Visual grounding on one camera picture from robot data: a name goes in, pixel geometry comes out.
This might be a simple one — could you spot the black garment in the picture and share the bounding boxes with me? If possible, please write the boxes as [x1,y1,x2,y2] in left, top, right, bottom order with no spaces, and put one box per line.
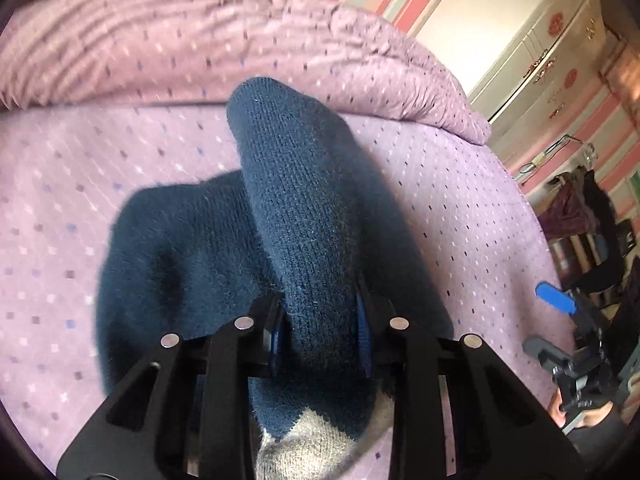
[575,167,628,306]

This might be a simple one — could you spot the navy argyle knit sweater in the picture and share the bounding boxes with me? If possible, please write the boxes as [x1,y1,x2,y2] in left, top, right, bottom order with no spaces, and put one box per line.
[95,76,456,480]

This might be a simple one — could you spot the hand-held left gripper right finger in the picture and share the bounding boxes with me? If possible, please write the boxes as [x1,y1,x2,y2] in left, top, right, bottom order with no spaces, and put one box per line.
[352,290,587,480]

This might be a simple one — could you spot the purple dotted quilt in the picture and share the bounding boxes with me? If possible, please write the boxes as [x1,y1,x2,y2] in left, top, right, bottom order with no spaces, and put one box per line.
[0,0,493,146]

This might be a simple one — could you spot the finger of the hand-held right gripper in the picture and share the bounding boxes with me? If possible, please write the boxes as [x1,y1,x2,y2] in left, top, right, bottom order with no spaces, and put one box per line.
[534,283,583,317]
[521,337,577,367]

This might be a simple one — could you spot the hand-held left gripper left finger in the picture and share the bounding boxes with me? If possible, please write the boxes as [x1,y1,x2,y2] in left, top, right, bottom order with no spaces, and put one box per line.
[56,292,287,480]

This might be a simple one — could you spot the person's right hand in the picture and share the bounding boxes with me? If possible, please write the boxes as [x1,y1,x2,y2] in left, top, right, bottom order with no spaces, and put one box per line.
[547,392,615,431]

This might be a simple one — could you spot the dark red garment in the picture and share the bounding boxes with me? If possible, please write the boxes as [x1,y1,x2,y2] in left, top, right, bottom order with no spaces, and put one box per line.
[541,180,593,241]

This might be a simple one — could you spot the white wardrobe with red decals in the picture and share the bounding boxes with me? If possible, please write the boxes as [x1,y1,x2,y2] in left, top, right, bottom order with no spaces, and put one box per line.
[467,0,628,171]

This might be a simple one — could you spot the thin cable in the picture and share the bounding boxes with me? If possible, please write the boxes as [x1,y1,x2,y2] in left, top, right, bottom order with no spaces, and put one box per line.
[517,134,598,175]

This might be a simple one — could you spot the purple dotted bed sheet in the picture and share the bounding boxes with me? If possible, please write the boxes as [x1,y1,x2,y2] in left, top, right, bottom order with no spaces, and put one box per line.
[0,95,583,480]

